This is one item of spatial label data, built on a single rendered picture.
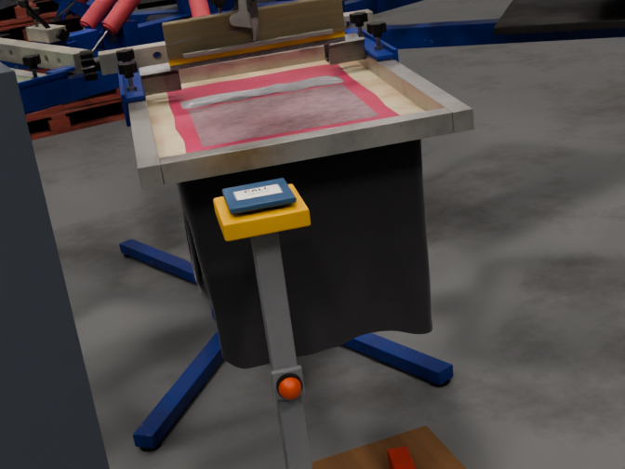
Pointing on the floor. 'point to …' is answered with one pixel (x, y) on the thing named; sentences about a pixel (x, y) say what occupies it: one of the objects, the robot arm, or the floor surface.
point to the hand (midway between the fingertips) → (255, 33)
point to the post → (274, 307)
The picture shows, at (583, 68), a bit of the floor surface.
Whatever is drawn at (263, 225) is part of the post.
